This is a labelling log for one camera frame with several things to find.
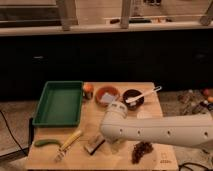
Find green plastic tray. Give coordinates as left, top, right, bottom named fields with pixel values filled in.
left=33, top=81, right=83, bottom=127

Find wooden chalkboard eraser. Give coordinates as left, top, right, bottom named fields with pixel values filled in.
left=84, top=134, right=105, bottom=155

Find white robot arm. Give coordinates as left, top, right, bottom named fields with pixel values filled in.
left=100, top=101, right=213, bottom=151

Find orange topped small jar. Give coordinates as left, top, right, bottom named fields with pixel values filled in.
left=83, top=83, right=94, bottom=99

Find blue cloth in bowl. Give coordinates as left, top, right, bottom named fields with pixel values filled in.
left=100, top=93, right=117, bottom=103

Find black cable left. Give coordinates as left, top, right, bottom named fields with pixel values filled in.
left=0, top=108, right=29, bottom=157

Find brown dried food pile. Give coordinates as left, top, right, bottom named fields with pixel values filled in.
left=132, top=142, right=153, bottom=164

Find dark brown bowl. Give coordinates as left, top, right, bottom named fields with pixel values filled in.
left=122, top=89, right=144, bottom=111

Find orange bowl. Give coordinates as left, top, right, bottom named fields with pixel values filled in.
left=95, top=86, right=120, bottom=107

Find black cable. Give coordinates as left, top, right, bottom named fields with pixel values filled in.
left=0, top=108, right=29, bottom=157
left=178, top=161, right=211, bottom=171

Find green pepper toy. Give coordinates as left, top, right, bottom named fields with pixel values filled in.
left=34, top=139, right=62, bottom=147

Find black cable right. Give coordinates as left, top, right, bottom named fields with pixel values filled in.
left=178, top=161, right=211, bottom=171

